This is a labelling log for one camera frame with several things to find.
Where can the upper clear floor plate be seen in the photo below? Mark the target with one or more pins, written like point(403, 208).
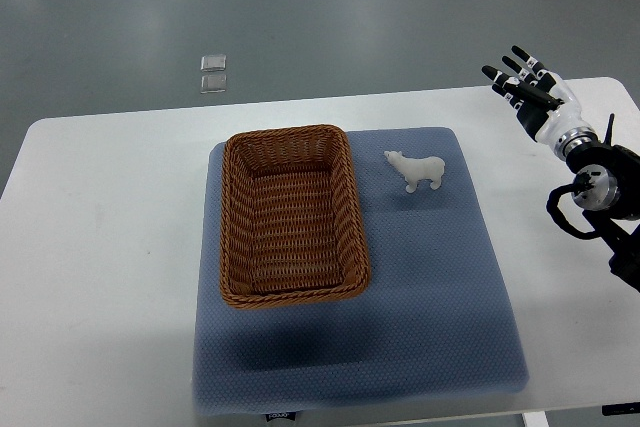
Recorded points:
point(213, 62)

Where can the white bear figurine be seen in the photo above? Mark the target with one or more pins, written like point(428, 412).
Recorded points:
point(415, 170)

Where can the black table control panel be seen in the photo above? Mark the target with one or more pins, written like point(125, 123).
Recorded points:
point(620, 409)

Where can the clear floor plate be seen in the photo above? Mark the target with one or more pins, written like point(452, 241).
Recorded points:
point(214, 83)
point(213, 62)

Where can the brown wicker basket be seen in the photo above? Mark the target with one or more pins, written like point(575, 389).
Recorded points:
point(291, 228)

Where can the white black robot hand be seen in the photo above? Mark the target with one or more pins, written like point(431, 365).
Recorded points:
point(546, 107)

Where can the lower clear floor plate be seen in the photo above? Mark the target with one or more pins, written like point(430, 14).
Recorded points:
point(214, 83)

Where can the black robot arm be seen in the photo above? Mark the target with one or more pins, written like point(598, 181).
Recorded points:
point(606, 188)

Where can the blue grey foam mat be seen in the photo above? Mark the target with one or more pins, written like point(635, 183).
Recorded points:
point(434, 321)

